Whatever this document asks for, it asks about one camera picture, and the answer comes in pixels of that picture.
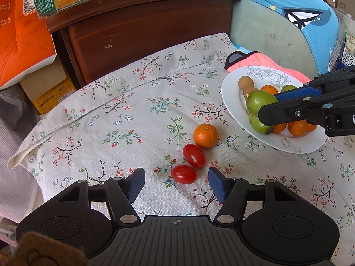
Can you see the brown longan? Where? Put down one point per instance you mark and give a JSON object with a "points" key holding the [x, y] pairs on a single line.
{"points": [[248, 92], [245, 82]]}

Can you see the lilac checked cloth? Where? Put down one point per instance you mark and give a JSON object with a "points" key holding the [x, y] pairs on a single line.
{"points": [[14, 144]]}

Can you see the orange paper bag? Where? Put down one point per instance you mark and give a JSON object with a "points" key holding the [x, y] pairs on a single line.
{"points": [[22, 38]]}

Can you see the pink towel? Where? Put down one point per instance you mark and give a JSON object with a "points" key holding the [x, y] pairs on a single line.
{"points": [[263, 61]]}

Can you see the floral tablecloth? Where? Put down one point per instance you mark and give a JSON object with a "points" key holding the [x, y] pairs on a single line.
{"points": [[124, 122]]}

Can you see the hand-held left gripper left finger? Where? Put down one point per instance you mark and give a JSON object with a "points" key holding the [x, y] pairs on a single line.
{"points": [[136, 183]]}

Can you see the white plastic basket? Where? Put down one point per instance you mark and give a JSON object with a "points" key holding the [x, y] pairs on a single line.
{"points": [[346, 50]]}

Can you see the grey-green padded panel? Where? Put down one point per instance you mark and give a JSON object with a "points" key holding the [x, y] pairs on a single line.
{"points": [[263, 33]]}

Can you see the white plate with flower print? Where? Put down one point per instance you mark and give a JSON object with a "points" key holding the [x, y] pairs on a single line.
{"points": [[235, 102]]}

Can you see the red cherry tomato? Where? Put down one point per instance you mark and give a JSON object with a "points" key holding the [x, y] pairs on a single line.
{"points": [[193, 155], [183, 174]]}

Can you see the green jujube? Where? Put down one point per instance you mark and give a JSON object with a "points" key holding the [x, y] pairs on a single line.
{"points": [[258, 126], [258, 102], [288, 88]]}

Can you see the dark wooden headboard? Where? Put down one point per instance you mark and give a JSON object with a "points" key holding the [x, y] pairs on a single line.
{"points": [[138, 33]]}

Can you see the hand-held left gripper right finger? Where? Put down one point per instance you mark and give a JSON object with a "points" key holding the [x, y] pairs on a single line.
{"points": [[217, 185]]}

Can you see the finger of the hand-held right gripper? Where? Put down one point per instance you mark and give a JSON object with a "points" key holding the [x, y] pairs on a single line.
{"points": [[277, 113], [294, 92]]}

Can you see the brown cardboard box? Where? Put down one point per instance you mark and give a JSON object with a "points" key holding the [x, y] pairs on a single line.
{"points": [[50, 88]]}

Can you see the brown fuzzy cloth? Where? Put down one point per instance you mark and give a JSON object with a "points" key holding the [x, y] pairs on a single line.
{"points": [[33, 252]]}

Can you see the orange mandarin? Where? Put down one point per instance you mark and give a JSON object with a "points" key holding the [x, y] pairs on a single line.
{"points": [[311, 127], [298, 128], [205, 135], [269, 89], [280, 128]]}

